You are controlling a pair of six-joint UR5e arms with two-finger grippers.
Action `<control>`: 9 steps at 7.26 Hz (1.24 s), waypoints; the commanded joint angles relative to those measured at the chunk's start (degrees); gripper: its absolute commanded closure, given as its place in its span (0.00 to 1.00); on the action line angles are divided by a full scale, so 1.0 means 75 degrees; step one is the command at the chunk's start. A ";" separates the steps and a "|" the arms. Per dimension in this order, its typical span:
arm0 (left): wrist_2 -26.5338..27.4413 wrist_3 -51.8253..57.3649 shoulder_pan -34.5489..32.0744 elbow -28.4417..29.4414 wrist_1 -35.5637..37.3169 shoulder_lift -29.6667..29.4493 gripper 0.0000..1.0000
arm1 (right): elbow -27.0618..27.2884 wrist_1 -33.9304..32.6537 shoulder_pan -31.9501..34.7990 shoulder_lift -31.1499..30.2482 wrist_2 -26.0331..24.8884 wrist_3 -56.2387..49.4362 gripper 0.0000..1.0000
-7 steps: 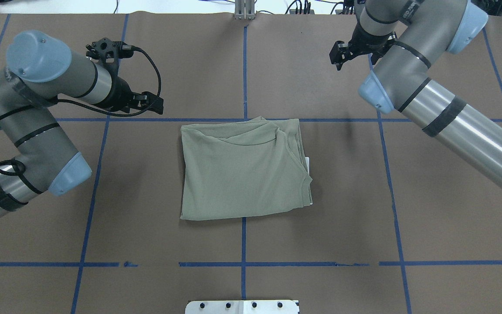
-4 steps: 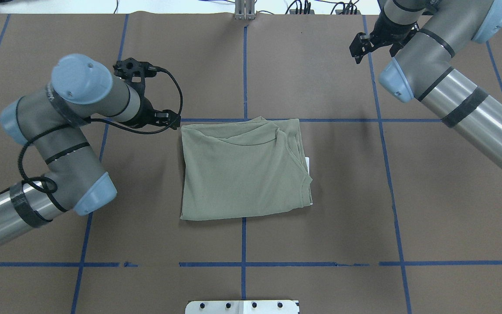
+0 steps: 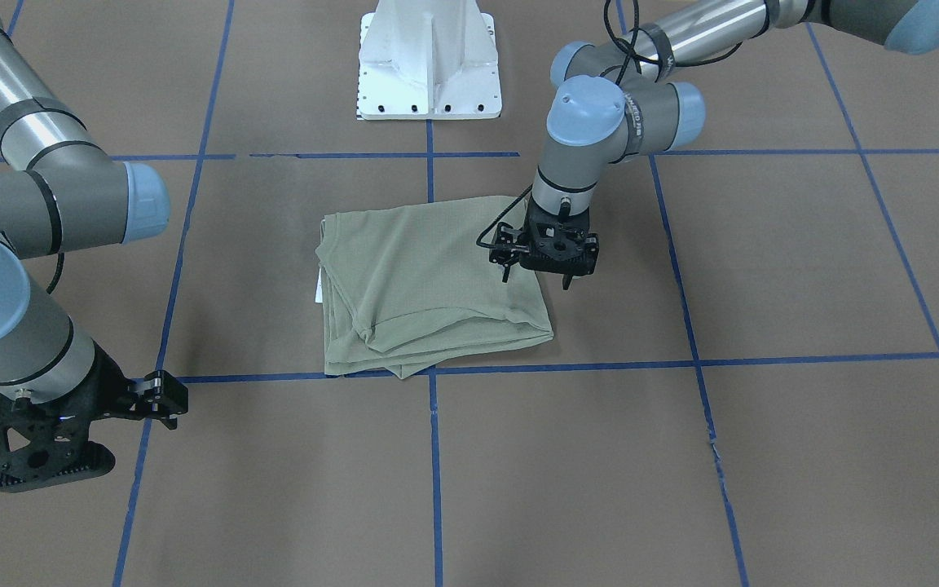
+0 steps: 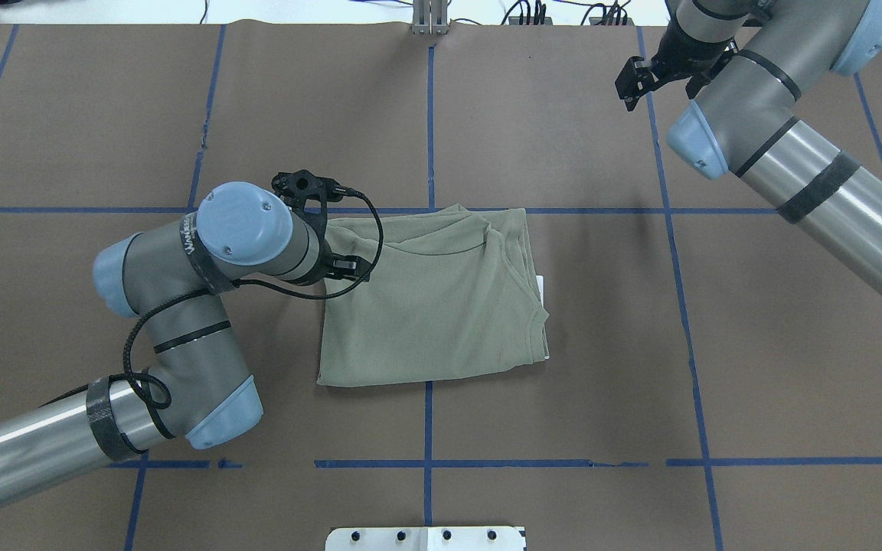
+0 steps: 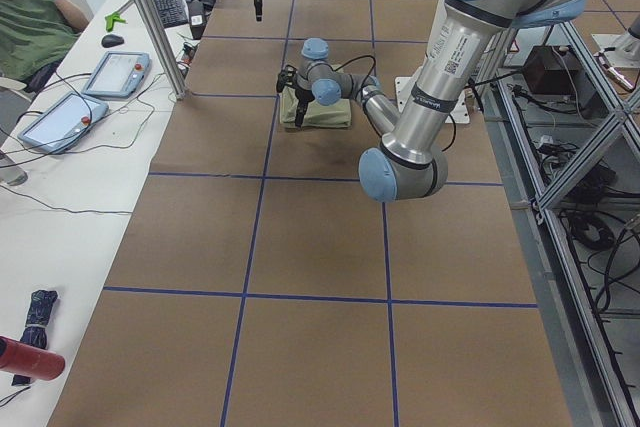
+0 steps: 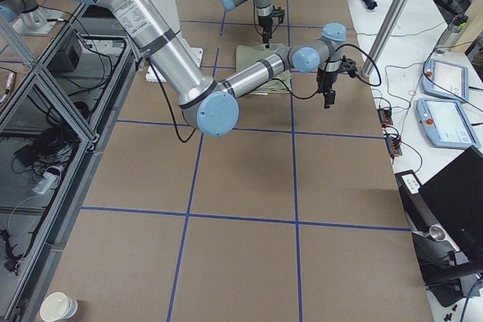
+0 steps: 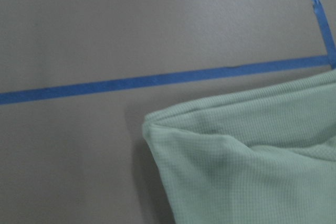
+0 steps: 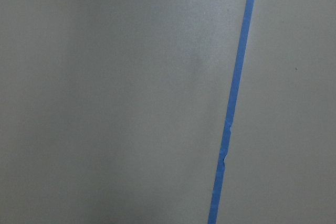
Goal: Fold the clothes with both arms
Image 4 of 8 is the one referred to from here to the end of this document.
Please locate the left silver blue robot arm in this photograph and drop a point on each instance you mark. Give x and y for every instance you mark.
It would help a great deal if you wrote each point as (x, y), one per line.
(182, 372)

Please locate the grey aluminium frame post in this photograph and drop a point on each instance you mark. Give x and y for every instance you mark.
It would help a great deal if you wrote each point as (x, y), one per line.
(430, 17)

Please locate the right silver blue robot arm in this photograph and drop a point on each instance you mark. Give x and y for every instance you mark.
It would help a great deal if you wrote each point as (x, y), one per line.
(747, 63)

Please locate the olive green long-sleeve shirt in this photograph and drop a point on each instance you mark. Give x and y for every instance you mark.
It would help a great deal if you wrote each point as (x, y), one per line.
(454, 294)

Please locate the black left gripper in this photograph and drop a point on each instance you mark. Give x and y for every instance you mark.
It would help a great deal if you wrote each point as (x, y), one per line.
(343, 265)

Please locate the white paper price tag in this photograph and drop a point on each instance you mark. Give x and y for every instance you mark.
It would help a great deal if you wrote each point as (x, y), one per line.
(541, 288)

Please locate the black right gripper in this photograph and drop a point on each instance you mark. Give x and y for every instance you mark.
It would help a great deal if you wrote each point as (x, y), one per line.
(677, 55)

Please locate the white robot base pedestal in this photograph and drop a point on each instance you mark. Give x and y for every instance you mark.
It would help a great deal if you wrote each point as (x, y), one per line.
(427, 538)

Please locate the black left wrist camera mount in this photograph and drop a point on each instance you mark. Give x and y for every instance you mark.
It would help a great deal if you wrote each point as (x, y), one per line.
(306, 195)

